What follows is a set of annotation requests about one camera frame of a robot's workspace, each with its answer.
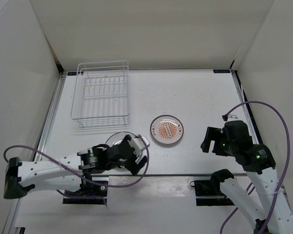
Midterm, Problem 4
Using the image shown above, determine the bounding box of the white plate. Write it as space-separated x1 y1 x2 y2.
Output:
149 115 184 147
105 131 150 173

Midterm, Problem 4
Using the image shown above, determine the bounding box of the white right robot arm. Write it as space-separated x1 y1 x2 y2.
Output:
201 120 293 234

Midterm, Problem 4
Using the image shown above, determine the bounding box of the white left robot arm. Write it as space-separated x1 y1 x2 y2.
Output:
3 134 150 200

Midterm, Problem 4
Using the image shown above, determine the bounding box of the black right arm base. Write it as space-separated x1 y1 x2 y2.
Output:
189 180 233 207

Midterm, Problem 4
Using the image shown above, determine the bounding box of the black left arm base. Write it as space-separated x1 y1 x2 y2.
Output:
62 177 109 205

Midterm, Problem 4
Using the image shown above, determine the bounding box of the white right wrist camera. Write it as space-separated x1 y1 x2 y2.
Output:
222 114 239 122

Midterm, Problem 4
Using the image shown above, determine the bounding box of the white wire dish rack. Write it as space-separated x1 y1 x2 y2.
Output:
70 60 130 128

